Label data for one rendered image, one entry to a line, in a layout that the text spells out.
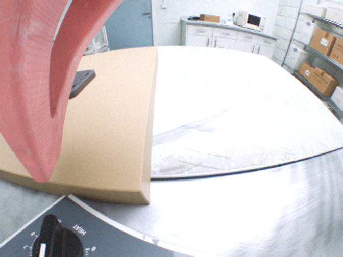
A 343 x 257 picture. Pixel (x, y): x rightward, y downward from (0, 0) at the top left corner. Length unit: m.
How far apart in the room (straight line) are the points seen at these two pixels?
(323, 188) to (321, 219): 0.04
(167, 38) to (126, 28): 0.80
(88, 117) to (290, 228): 0.23
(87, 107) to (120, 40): 2.79
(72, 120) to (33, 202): 0.11
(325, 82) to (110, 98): 2.11
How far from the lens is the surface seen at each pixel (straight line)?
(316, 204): 0.21
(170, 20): 2.79
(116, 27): 2.92
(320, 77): 2.17
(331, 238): 0.23
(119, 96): 0.16
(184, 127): 0.17
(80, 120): 0.15
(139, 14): 2.80
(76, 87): 0.20
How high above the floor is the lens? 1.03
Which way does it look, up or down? 47 degrees down
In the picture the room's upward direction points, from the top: straight up
